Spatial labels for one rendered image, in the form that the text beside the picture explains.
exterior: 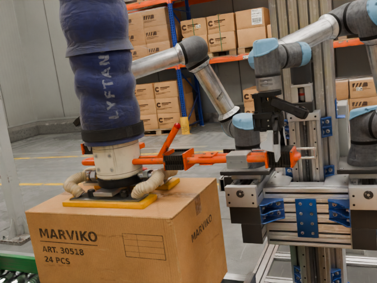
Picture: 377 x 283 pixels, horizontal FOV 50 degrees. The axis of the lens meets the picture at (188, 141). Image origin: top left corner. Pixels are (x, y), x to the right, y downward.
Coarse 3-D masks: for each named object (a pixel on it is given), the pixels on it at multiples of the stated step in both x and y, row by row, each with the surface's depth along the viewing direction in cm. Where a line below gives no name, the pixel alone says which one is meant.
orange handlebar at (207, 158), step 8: (144, 144) 174; (208, 152) 137; (216, 152) 135; (256, 152) 130; (296, 152) 123; (88, 160) 152; (136, 160) 143; (144, 160) 142; (152, 160) 140; (160, 160) 139; (192, 160) 134; (200, 160) 133; (208, 160) 132; (216, 160) 130; (224, 160) 129; (248, 160) 126; (256, 160) 125; (264, 160) 124; (296, 160) 121
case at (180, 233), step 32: (64, 192) 165; (160, 192) 148; (192, 192) 143; (32, 224) 146; (64, 224) 140; (96, 224) 134; (128, 224) 129; (160, 224) 124; (192, 224) 135; (64, 256) 144; (96, 256) 138; (128, 256) 132; (160, 256) 127; (192, 256) 134; (224, 256) 162
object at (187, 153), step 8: (168, 152) 140; (176, 152) 142; (184, 152) 135; (192, 152) 140; (168, 160) 135; (176, 160) 134; (184, 160) 134; (168, 168) 136; (176, 168) 135; (184, 168) 135
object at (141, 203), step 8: (88, 192) 145; (120, 192) 139; (72, 200) 146; (80, 200) 144; (88, 200) 143; (96, 200) 141; (104, 200) 140; (112, 200) 138; (120, 200) 137; (128, 200) 136; (136, 200) 135; (144, 200) 135; (152, 200) 137; (128, 208) 135; (136, 208) 133; (144, 208) 133
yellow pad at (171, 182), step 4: (168, 180) 154; (172, 180) 154; (176, 180) 155; (164, 184) 151; (168, 184) 150; (172, 184) 152; (176, 184) 155; (96, 188) 162; (132, 188) 155; (156, 188) 151; (160, 188) 150; (164, 188) 150; (168, 188) 149
